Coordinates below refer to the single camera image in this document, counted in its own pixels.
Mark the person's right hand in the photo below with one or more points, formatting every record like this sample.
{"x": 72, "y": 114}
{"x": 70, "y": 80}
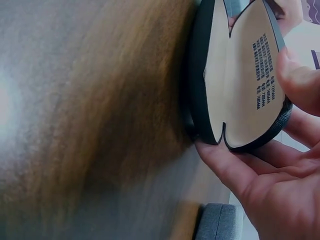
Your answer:
{"x": 280, "y": 195}

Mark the person's left hand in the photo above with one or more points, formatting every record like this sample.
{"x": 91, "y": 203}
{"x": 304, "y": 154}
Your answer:
{"x": 287, "y": 9}

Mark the black glasses case beige lining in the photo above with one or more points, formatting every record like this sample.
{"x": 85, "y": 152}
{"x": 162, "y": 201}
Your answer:
{"x": 240, "y": 82}

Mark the grey fabric box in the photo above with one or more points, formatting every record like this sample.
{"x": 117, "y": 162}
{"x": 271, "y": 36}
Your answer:
{"x": 215, "y": 223}

